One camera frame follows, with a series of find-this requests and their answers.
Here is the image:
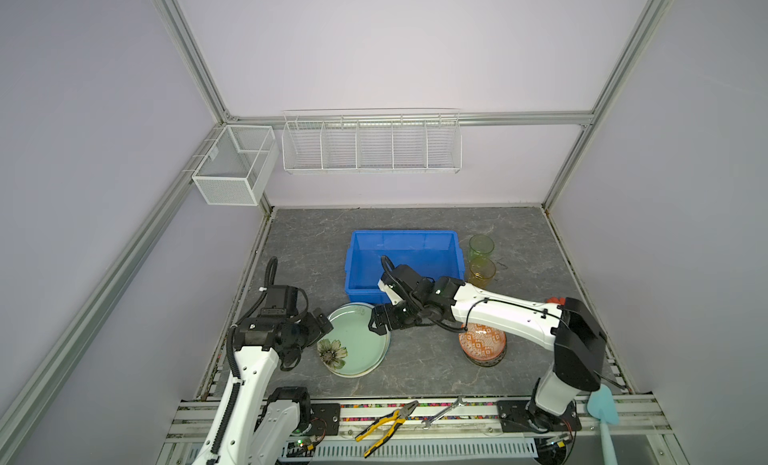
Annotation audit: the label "teal spatula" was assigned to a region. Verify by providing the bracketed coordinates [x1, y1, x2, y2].
[586, 385, 619, 465]

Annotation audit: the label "blue plastic bin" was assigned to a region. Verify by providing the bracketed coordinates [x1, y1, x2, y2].
[344, 230, 465, 304]

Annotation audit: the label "green glass cup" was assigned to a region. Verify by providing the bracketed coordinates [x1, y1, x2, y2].
[468, 234, 495, 261]

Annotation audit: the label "white wire wall rack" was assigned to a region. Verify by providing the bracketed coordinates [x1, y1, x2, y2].
[282, 108, 463, 174]

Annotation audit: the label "yellow black pliers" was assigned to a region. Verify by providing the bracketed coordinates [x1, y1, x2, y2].
[354, 400, 420, 459]

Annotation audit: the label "green flower plate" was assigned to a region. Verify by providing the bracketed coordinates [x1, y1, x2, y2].
[316, 303, 390, 378]

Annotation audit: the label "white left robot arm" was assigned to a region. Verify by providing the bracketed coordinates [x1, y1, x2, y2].
[194, 257, 333, 464]

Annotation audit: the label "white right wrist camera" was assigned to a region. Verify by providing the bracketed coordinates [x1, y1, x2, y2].
[378, 280, 404, 306]

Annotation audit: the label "white mesh box basket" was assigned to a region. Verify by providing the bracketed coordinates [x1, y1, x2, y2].
[192, 125, 279, 206]

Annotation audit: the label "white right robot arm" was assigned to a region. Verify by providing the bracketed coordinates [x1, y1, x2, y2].
[368, 256, 607, 434]

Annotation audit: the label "orange patterned bowl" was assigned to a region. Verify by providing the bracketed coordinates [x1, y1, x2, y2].
[458, 323, 507, 368]

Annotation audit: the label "silver wrench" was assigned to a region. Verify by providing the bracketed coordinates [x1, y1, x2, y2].
[421, 396, 468, 430]

